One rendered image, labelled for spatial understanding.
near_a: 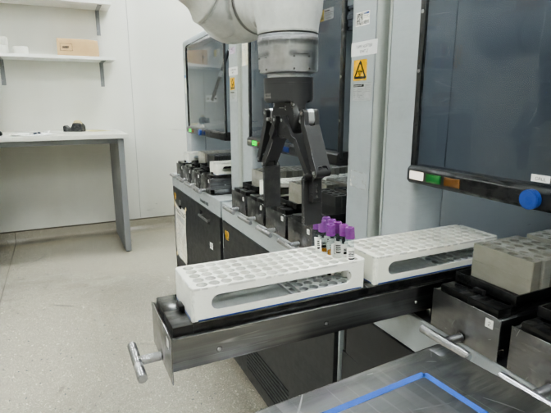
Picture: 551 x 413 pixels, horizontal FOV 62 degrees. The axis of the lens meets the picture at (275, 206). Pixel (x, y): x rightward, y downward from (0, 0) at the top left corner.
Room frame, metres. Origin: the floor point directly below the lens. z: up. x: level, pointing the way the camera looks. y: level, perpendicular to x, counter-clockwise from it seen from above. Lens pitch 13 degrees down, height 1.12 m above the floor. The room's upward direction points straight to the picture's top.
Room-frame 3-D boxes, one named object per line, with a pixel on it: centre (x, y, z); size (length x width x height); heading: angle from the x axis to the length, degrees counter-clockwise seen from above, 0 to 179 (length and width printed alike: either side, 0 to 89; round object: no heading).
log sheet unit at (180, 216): (2.39, 0.53, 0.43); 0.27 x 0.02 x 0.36; 25
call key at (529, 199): (0.66, -0.38, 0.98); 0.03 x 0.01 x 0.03; 25
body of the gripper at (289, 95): (0.71, -0.02, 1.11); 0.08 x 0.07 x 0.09; 26
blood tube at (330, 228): (0.74, -0.09, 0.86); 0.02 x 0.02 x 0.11
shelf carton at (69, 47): (3.69, 1.52, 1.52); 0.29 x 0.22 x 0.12; 114
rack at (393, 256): (0.83, -0.28, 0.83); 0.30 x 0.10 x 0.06; 115
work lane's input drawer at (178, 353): (0.76, -0.12, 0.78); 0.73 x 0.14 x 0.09; 115
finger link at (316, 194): (0.63, -0.06, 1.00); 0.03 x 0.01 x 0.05; 26
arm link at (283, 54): (0.71, -0.02, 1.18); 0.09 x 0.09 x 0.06
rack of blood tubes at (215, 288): (0.70, 0.00, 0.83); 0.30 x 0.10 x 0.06; 116
